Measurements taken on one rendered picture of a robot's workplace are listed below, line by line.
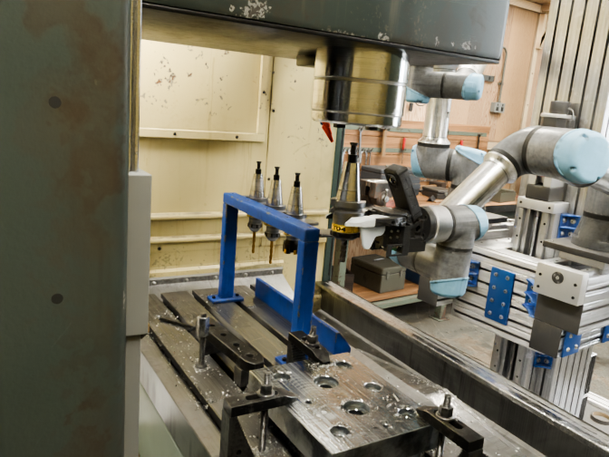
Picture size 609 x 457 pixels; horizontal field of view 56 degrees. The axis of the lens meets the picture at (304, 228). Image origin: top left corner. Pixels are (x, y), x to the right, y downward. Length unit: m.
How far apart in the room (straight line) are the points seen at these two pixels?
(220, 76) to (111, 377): 1.52
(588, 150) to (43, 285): 1.15
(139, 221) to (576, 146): 0.99
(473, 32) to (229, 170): 1.20
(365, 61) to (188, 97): 1.08
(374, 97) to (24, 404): 0.66
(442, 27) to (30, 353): 0.73
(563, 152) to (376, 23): 0.63
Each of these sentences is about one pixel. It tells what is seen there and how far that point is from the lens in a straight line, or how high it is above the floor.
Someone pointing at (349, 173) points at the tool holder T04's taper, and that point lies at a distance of 1.00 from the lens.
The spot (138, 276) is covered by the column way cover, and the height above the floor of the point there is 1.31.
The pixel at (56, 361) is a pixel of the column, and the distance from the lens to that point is 0.52.
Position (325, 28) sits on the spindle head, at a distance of 0.83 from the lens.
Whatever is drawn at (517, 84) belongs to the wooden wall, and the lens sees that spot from 5.84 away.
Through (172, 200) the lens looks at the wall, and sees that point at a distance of 1.95.
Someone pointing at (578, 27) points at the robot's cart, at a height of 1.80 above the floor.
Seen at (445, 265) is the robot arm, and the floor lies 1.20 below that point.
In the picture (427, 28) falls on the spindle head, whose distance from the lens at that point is 0.93.
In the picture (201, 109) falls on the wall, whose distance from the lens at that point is 1.94.
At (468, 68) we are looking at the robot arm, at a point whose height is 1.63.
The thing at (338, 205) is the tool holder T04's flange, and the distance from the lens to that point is 1.00.
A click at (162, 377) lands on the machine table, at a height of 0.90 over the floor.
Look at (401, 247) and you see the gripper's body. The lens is 1.10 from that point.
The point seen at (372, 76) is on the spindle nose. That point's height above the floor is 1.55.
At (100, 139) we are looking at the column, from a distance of 0.48.
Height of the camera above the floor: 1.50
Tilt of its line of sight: 13 degrees down
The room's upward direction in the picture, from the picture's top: 5 degrees clockwise
